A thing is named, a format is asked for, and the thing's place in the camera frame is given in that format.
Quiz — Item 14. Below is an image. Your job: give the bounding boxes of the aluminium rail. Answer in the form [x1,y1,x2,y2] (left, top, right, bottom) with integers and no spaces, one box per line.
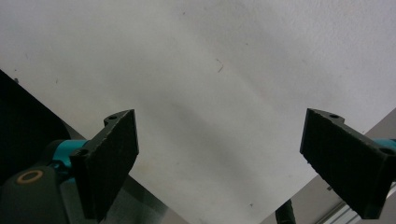
[323,182,396,224]

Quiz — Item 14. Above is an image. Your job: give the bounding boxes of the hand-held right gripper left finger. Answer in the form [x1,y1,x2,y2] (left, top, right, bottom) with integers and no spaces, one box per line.
[68,108,140,222]

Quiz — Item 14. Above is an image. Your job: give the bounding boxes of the black round post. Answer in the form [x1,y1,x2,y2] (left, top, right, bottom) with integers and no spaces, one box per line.
[275,199,297,224]

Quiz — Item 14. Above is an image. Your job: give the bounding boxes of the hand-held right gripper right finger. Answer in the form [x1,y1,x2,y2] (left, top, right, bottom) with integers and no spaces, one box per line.
[299,107,396,220]

